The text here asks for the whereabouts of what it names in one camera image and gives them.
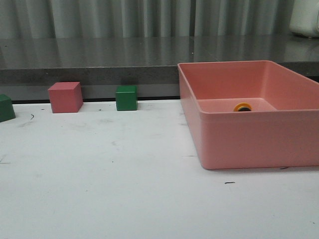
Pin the yellow push button switch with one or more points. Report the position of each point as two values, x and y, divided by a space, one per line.
243 107

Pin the green cube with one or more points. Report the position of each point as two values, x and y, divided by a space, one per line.
126 98
6 108

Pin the pink cube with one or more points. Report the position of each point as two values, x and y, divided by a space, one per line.
65 97

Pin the white curtain backdrop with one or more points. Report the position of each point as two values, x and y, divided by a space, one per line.
35 19

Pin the green cube right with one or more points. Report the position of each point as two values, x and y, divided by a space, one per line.
126 98

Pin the green cube left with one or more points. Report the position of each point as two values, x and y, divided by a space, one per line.
6 108

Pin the white appliance on counter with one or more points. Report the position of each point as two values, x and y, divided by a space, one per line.
305 18

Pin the grey stone counter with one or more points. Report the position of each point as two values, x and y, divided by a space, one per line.
28 67

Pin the pink plastic bin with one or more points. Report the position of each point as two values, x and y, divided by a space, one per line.
281 130

